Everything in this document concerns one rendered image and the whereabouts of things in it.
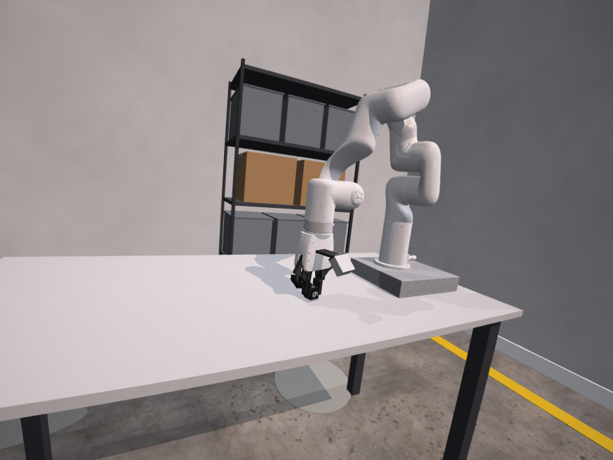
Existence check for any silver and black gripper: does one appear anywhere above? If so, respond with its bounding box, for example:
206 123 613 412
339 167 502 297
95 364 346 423
293 230 333 298

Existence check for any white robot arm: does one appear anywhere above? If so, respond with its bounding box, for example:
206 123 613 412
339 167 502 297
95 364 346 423
304 79 441 270

